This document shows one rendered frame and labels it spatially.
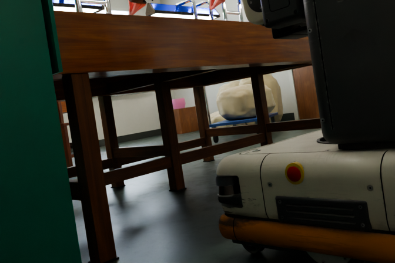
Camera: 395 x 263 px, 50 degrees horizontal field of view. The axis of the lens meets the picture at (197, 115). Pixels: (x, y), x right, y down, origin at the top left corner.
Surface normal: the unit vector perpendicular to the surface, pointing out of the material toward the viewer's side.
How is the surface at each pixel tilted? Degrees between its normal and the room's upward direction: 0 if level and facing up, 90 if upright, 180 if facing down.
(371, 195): 90
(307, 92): 90
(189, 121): 90
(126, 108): 90
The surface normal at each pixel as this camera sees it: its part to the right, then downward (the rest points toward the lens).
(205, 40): 0.70, -0.09
